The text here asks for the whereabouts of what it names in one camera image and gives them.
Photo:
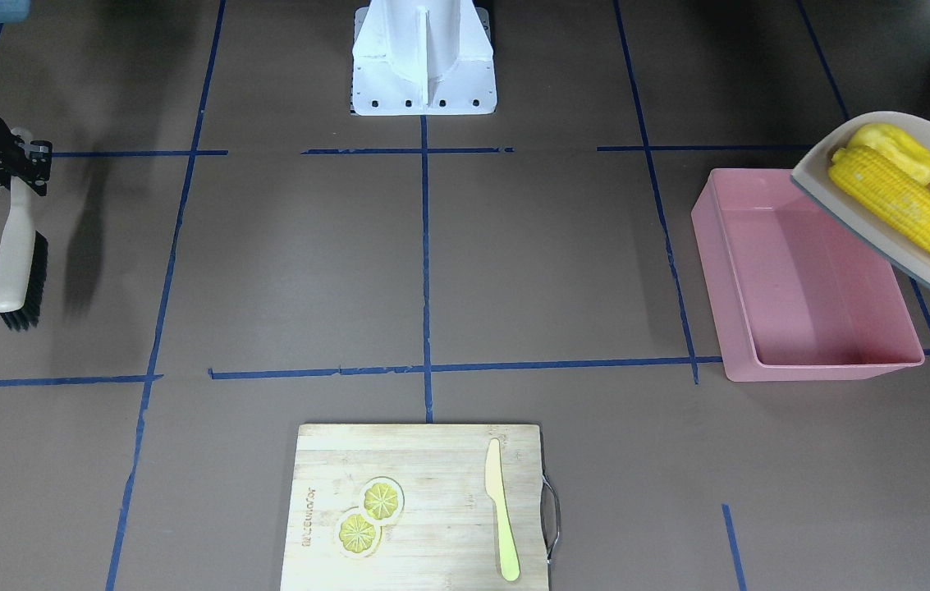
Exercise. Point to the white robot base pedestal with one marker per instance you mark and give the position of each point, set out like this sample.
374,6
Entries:
423,58

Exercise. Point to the beige plastic dustpan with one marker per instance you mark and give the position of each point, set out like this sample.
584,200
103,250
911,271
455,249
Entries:
811,175

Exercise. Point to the metal cutting board handle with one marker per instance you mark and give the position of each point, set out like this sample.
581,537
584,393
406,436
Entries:
551,519

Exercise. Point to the lemon slice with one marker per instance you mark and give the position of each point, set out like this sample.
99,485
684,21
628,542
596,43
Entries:
355,535
382,501

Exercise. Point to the pink plastic bin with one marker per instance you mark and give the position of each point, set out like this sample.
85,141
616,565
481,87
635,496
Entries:
794,296

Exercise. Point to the yellow-green plastic knife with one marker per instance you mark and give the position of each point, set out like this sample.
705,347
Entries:
507,555

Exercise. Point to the bamboo cutting board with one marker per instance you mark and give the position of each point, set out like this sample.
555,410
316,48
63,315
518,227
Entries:
445,538

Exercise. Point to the upper lemon slice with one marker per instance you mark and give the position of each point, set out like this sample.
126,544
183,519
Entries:
382,501

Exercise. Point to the beige hand brush black bristles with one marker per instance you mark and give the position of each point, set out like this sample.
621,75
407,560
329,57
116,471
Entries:
23,260

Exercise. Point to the lower lemon slice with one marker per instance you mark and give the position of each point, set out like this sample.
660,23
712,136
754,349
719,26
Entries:
355,535

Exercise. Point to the yellow toy corn cob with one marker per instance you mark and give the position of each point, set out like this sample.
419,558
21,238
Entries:
885,191

